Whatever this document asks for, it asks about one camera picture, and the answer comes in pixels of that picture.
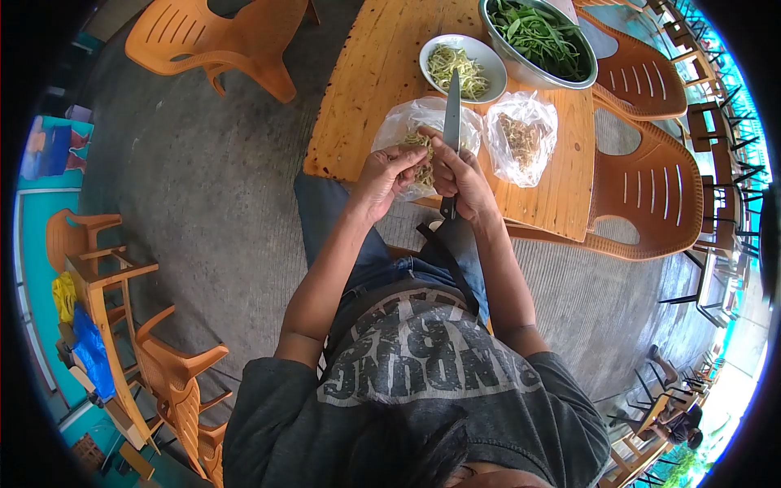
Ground person's right hand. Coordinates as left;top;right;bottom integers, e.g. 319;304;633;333
417;126;499;224

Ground person's left hand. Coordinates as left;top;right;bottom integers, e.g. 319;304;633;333
351;144;430;224

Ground person's right fingers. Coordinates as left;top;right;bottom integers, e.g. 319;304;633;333
432;155;473;205

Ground person's left fingers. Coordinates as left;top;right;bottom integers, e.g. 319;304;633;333
390;145;430;190

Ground person's right index finger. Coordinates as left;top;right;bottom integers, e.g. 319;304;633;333
417;126;460;167

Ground bunch of pale sprouts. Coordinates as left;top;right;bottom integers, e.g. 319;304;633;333
403;132;436;189

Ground black handled kitchen knife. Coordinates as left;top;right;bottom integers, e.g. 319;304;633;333
439;68;462;222

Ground clear plastic bag of sprouts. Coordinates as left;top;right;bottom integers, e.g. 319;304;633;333
371;96;484;202

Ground white bowl of sprouts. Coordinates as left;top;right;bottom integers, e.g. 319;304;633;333
419;33;508;105

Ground clear plastic bag of trimmings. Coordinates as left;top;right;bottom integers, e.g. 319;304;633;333
483;90;559;189

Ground person's legs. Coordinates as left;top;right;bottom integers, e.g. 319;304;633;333
293;172;490;324

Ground steel bowl of green leaves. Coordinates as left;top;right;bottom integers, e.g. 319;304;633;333
478;0;599;91

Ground orange plastic chair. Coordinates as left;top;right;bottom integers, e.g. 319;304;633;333
196;422;229;488
572;6;689;122
505;91;705;262
46;208;128;277
133;305;233;479
125;0;321;105

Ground person's body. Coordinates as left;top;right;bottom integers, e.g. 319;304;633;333
222;223;612;488

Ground row of wooden tables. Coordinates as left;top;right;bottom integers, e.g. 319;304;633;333
641;0;772;330

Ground wooden table with cloths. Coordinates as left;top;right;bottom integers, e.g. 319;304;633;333
52;249;161;455

